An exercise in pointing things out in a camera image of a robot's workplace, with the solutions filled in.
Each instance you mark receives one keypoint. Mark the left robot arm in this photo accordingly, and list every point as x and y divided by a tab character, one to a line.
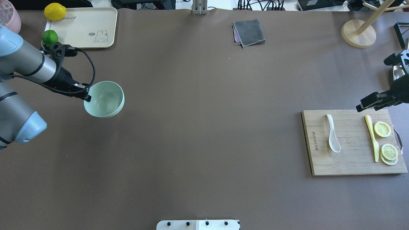
20	60

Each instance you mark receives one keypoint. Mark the pink bowl with ice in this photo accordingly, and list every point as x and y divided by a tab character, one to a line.
9	16

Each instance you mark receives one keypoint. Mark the yellow lemon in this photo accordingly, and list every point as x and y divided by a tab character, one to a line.
55	11

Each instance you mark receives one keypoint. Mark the aluminium frame post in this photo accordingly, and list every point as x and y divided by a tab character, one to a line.
199	7

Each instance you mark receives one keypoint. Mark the white ceramic spoon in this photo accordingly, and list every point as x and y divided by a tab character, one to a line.
332	140

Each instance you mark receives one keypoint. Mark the stacked lemon slice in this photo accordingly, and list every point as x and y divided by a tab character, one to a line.
389	154

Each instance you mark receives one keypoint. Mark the wooden mug tree stand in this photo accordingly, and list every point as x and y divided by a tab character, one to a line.
360	34

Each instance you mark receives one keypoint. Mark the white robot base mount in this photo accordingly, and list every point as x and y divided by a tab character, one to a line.
207	224

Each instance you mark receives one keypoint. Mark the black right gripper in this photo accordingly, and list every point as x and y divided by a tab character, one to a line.
402	90

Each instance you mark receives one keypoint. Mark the light green bowl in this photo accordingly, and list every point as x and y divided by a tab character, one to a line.
107	99

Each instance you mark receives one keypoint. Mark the green lime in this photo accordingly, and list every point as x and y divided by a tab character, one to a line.
49	37

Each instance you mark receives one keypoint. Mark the yellow plastic knife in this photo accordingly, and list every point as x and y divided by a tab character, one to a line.
375	144

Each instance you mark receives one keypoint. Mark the metal scoop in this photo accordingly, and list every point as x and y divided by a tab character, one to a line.
401	67

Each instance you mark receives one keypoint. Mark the beige rabbit tray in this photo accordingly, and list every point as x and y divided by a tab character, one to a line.
92	27

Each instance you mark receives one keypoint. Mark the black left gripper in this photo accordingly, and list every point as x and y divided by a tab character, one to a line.
62	77

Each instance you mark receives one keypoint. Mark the lemon slice near handle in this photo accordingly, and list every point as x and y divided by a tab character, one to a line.
382	129

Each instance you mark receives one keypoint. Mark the bamboo cutting board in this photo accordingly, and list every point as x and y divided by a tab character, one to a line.
357	154

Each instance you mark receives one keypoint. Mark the grey folded cloth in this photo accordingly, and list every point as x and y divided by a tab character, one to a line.
248	32

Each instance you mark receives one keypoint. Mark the black glass rack tray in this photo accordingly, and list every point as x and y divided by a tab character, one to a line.
400	29

